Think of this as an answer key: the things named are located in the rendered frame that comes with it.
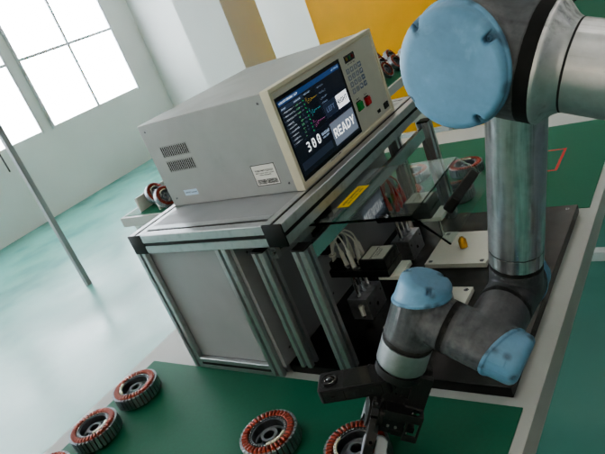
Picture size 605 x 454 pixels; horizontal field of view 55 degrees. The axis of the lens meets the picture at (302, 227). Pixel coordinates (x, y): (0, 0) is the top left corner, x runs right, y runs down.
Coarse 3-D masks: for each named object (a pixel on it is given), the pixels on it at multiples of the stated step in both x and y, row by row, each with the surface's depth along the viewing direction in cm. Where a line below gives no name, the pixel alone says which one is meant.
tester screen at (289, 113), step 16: (336, 64) 123; (320, 80) 118; (336, 80) 123; (288, 96) 110; (304, 96) 114; (320, 96) 118; (288, 112) 109; (304, 112) 113; (320, 112) 118; (336, 112) 122; (288, 128) 109; (304, 128) 113; (320, 128) 117; (304, 144) 113; (336, 144) 121; (304, 160) 112; (320, 160) 116
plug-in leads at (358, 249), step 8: (344, 232) 123; (352, 232) 125; (352, 240) 124; (360, 248) 126; (344, 256) 125; (352, 256) 127; (360, 256) 124; (336, 264) 126; (344, 264) 126; (352, 264) 123
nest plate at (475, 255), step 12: (456, 240) 143; (468, 240) 141; (480, 240) 139; (432, 252) 142; (444, 252) 140; (456, 252) 138; (468, 252) 136; (480, 252) 134; (432, 264) 137; (444, 264) 135; (456, 264) 134; (468, 264) 132; (480, 264) 130
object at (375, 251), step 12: (372, 252) 122; (384, 252) 120; (396, 252) 122; (360, 264) 122; (372, 264) 120; (384, 264) 118; (396, 264) 121; (408, 264) 121; (336, 276) 127; (348, 276) 125; (360, 276) 123; (372, 276) 121; (384, 276) 119; (396, 276) 118
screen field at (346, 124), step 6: (342, 114) 124; (348, 114) 126; (354, 114) 128; (336, 120) 122; (342, 120) 124; (348, 120) 126; (354, 120) 128; (330, 126) 120; (336, 126) 122; (342, 126) 124; (348, 126) 126; (354, 126) 127; (336, 132) 122; (342, 132) 124; (348, 132) 126; (336, 138) 122; (342, 138) 123
